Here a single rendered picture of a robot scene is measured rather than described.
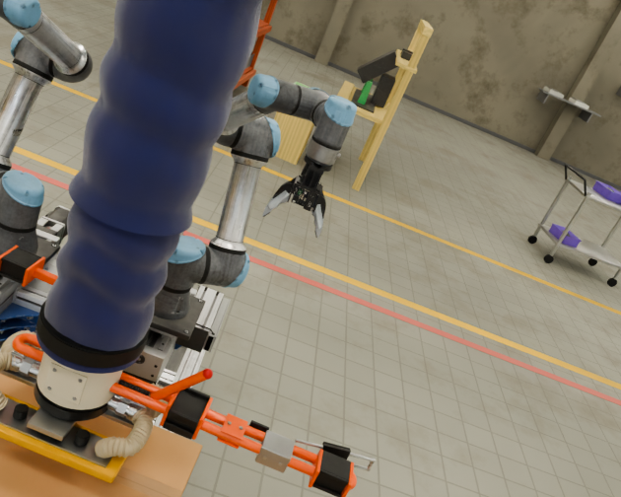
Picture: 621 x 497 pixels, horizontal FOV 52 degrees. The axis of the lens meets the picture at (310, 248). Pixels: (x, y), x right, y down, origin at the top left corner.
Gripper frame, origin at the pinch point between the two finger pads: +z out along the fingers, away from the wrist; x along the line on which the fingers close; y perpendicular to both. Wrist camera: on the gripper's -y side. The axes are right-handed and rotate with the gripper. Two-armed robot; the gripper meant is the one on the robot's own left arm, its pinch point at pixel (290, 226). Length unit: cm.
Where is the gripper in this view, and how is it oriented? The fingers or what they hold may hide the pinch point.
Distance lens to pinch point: 165.0
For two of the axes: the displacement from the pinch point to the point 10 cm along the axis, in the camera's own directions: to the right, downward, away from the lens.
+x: 9.3, 3.7, 1.0
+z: -3.7, 8.4, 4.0
